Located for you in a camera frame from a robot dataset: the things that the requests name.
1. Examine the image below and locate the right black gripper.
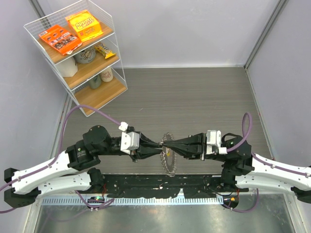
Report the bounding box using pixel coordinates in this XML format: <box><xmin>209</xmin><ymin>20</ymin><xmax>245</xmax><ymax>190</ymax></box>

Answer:
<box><xmin>162</xmin><ymin>131</ymin><xmax>228</xmax><ymax>161</ymax></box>

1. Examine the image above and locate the metal disc with keyrings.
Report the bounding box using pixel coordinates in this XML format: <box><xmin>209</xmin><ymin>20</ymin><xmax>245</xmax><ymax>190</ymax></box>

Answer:
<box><xmin>160</xmin><ymin>147</ymin><xmax>177</xmax><ymax>177</ymax></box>

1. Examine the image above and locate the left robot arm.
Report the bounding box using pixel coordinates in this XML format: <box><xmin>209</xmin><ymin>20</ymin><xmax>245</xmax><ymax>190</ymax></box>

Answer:
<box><xmin>4</xmin><ymin>125</ymin><xmax>162</xmax><ymax>208</ymax></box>

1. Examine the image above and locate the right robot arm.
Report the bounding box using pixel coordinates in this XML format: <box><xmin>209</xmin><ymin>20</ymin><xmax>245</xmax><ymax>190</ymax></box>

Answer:
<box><xmin>161</xmin><ymin>130</ymin><xmax>311</xmax><ymax>203</ymax></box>

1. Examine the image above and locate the beige printed cup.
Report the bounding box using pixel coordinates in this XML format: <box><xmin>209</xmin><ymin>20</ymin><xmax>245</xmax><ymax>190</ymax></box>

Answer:
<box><xmin>99</xmin><ymin>67</ymin><xmax>114</xmax><ymax>83</ymax></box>

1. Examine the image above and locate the green grey can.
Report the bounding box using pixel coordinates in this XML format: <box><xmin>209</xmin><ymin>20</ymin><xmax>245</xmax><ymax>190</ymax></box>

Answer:
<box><xmin>88</xmin><ymin>75</ymin><xmax>102</xmax><ymax>89</ymax></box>

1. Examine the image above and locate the yellow candy bar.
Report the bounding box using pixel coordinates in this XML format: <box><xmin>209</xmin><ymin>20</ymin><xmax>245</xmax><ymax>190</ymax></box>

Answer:
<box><xmin>94</xmin><ymin>43</ymin><xmax>116</xmax><ymax>59</ymax></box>

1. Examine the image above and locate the white paper roll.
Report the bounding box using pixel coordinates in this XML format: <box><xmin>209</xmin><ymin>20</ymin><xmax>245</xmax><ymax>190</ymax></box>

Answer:
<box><xmin>55</xmin><ymin>57</ymin><xmax>78</xmax><ymax>78</ymax></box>

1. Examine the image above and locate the orange snack box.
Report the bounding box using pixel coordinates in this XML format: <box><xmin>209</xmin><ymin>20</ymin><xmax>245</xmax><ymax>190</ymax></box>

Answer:
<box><xmin>38</xmin><ymin>25</ymin><xmax>82</xmax><ymax>55</ymax></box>

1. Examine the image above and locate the yellow apple snack box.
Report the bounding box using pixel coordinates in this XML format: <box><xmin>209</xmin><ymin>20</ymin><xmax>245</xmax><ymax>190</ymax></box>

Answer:
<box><xmin>65</xmin><ymin>10</ymin><xmax>103</xmax><ymax>42</ymax></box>

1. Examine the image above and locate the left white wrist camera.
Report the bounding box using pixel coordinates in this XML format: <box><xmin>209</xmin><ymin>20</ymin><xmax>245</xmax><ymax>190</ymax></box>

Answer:
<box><xmin>120</xmin><ymin>132</ymin><xmax>140</xmax><ymax>154</ymax></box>

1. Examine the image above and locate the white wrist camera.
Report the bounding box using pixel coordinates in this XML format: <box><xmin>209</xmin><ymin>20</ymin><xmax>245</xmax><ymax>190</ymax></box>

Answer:
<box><xmin>120</xmin><ymin>132</ymin><xmax>140</xmax><ymax>154</ymax></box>
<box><xmin>206</xmin><ymin>130</ymin><xmax>227</xmax><ymax>155</ymax></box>

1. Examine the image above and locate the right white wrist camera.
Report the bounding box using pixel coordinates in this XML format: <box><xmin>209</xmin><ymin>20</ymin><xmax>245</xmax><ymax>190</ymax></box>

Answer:
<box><xmin>206</xmin><ymin>130</ymin><xmax>227</xmax><ymax>155</ymax></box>

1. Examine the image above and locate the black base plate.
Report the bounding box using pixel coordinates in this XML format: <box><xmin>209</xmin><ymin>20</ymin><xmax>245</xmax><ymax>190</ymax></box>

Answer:
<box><xmin>75</xmin><ymin>173</ymin><xmax>250</xmax><ymax>199</ymax></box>

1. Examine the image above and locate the slotted cable duct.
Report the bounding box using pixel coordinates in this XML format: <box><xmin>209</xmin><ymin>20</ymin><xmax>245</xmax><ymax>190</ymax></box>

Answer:
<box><xmin>41</xmin><ymin>195</ymin><xmax>224</xmax><ymax>206</ymax></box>

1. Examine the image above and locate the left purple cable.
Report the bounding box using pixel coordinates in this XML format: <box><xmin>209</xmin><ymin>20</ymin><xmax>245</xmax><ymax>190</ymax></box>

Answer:
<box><xmin>0</xmin><ymin>104</ymin><xmax>129</xmax><ymax>214</ymax></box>

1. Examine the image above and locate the white wire shelf rack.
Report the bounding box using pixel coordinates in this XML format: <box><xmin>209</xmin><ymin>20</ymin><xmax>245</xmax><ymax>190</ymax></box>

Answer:
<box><xmin>24</xmin><ymin>0</ymin><xmax>128</xmax><ymax>117</ymax></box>

